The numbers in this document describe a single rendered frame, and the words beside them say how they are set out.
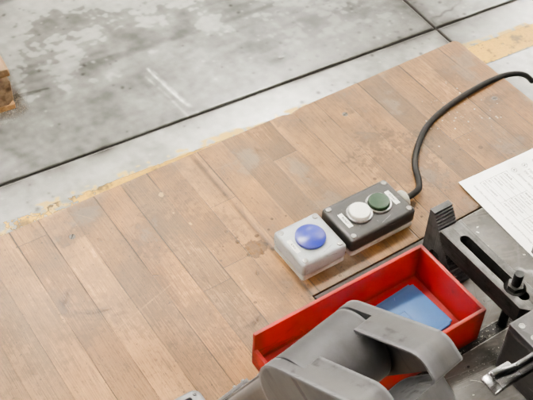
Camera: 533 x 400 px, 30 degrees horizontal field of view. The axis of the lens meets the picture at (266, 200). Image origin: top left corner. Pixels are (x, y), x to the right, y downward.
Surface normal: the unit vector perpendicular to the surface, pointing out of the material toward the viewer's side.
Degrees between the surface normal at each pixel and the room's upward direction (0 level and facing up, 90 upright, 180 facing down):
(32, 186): 0
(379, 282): 90
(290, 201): 0
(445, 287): 90
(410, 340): 28
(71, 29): 0
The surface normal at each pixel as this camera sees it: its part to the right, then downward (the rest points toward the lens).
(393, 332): -0.29, -0.86
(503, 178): 0.05, -0.68
